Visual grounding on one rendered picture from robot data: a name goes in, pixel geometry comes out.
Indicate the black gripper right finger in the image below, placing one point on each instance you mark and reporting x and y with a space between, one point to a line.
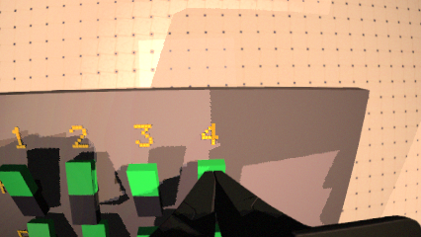
241 213

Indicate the pinkish-brown switch panel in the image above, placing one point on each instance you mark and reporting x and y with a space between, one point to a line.
118 162

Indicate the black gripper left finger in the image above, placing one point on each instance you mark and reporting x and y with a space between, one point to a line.
195 217

